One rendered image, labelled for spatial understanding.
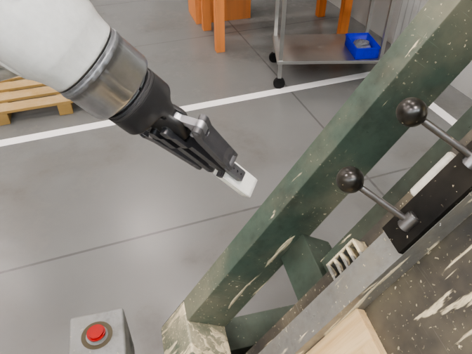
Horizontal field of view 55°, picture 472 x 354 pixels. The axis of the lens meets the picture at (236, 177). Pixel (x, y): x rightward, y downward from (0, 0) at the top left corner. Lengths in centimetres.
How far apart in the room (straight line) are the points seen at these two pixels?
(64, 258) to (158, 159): 91
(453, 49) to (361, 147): 22
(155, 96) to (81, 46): 10
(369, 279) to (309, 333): 15
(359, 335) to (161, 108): 45
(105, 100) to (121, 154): 260
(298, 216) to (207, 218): 168
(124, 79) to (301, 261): 58
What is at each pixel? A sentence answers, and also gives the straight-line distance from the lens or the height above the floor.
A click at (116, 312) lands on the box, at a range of 112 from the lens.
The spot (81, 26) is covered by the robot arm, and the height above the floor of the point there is 167.
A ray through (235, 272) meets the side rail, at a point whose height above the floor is 105.
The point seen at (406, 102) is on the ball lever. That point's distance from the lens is 61.
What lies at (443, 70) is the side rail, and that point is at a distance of 85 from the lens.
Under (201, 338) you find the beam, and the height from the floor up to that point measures 89.
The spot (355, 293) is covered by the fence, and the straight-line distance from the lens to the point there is 73.
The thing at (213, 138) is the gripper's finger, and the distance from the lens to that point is 55.
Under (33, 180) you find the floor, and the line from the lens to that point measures 307.
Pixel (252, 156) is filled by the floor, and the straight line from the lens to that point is 299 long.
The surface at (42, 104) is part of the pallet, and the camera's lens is 360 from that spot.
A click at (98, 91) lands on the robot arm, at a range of 49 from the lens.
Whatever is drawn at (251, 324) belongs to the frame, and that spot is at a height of 79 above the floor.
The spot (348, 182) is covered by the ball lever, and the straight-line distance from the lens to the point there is 63.
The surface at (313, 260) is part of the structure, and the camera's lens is 91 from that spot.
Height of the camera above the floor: 184
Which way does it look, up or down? 41 degrees down
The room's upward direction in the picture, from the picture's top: straight up
